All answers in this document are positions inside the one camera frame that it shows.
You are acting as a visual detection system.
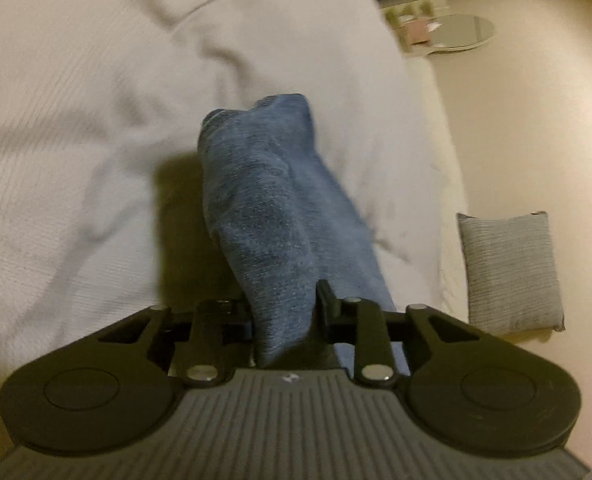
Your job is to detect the blue denim jeans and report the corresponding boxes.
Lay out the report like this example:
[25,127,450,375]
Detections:
[198,94,395,370]

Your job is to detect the cream white pillow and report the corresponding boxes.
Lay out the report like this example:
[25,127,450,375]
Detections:
[407,58,468,322]

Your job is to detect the grey knitted cushion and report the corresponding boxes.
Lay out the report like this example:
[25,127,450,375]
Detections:
[458,211,565,336]

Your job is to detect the white bed duvet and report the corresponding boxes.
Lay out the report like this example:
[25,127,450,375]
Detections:
[0,0,441,384]

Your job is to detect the cluttered bedside shelf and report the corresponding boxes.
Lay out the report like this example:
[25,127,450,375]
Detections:
[381,0,450,56]

